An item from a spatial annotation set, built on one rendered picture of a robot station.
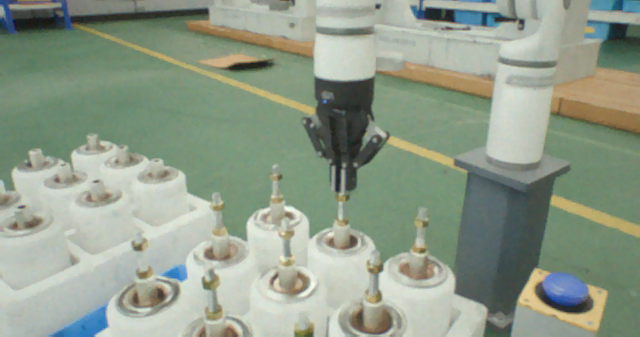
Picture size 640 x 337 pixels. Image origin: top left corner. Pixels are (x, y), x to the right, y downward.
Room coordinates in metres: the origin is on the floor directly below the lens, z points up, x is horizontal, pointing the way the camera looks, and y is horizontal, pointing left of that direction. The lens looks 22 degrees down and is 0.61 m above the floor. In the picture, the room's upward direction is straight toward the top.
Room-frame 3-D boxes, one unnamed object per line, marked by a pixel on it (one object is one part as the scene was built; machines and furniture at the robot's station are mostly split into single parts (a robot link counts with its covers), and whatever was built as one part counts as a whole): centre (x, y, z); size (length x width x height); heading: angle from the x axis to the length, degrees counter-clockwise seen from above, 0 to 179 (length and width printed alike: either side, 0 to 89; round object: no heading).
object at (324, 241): (0.59, -0.03, 0.25); 0.08 x 0.08 x 0.01
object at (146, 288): (0.47, 0.21, 0.26); 0.02 x 0.02 x 0.03
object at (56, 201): (0.80, 0.47, 0.16); 0.10 x 0.10 x 0.18
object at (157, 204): (0.82, 0.31, 0.16); 0.10 x 0.10 x 0.18
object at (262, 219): (0.66, 0.07, 0.25); 0.08 x 0.08 x 0.01
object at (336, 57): (0.60, -0.04, 0.52); 0.11 x 0.09 x 0.06; 140
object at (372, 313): (0.43, -0.05, 0.26); 0.02 x 0.02 x 0.03
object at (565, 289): (0.39, -0.24, 0.32); 0.04 x 0.04 x 0.02
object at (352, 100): (0.59, -0.03, 0.45); 0.08 x 0.08 x 0.09
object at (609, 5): (4.82, -2.71, 0.36); 0.50 x 0.38 x 0.21; 128
